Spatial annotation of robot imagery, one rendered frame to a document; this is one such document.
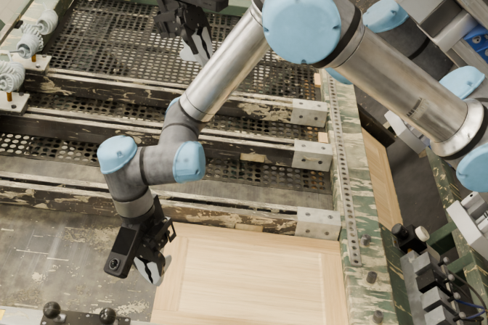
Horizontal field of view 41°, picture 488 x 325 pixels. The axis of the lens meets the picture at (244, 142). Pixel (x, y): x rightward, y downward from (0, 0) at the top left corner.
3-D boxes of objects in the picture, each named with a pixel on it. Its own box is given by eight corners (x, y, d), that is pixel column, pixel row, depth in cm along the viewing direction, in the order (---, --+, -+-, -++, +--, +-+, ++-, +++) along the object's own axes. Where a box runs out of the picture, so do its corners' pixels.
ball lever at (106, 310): (119, 334, 152) (114, 324, 140) (102, 332, 152) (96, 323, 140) (122, 317, 154) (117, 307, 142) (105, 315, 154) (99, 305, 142)
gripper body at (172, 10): (180, 30, 149) (160, -21, 145) (210, 22, 144) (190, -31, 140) (161, 42, 143) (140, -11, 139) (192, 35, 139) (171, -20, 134)
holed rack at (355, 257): (362, 267, 177) (362, 265, 177) (351, 265, 177) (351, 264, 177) (324, 10, 311) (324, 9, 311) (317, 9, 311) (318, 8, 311)
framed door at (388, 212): (413, 291, 247) (417, 289, 246) (311, 214, 227) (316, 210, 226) (381, 149, 320) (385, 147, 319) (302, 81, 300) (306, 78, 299)
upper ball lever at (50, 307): (67, 328, 152) (57, 318, 140) (50, 326, 152) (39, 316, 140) (70, 311, 154) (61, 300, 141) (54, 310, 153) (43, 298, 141)
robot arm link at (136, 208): (133, 206, 125) (101, 198, 128) (140, 224, 127) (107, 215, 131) (156, 182, 130) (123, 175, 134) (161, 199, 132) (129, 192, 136)
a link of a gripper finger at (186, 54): (192, 72, 149) (177, 34, 145) (213, 69, 145) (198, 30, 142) (185, 78, 146) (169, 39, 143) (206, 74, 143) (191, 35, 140)
